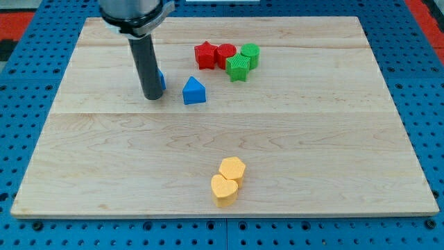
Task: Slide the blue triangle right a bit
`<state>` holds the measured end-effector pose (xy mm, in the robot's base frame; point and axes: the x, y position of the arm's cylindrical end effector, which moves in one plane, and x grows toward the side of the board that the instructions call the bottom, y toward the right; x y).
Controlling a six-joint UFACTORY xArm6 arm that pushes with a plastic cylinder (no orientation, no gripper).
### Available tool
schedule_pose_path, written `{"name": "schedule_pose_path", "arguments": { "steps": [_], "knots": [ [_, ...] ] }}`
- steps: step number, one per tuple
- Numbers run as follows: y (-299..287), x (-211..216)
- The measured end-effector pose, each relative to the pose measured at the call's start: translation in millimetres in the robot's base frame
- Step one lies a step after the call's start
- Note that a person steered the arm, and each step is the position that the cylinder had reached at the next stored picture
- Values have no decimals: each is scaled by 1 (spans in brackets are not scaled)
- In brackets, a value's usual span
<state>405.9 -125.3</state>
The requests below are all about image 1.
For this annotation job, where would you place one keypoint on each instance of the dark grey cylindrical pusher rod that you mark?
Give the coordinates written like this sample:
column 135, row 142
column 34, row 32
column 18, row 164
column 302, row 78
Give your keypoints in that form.
column 145, row 61

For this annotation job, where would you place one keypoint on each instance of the blue triangle block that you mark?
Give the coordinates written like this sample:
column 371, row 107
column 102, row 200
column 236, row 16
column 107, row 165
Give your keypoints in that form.
column 193, row 92

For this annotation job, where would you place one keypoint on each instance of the blue block behind rod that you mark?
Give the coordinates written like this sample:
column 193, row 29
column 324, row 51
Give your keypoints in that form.
column 162, row 79

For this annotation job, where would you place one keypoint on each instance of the red star block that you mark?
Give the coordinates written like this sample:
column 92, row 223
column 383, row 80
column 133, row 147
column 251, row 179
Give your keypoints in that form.
column 205, row 55

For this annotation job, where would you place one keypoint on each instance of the red cylinder block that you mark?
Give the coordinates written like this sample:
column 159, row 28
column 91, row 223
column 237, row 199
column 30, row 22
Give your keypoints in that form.
column 223, row 52

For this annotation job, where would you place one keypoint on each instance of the green star block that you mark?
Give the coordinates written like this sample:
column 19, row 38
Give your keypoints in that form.
column 237, row 67

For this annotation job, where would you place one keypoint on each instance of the green cylinder block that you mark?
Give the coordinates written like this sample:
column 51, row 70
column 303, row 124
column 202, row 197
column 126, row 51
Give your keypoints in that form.
column 252, row 51

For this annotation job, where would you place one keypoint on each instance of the yellow hexagon block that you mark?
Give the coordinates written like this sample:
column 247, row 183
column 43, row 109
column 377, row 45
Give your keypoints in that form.
column 233, row 168

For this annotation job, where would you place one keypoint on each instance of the yellow heart block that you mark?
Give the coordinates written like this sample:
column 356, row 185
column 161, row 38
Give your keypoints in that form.
column 224, row 191

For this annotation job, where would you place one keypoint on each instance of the light wooden board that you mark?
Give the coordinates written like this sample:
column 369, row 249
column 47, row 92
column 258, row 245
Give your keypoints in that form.
column 314, row 123

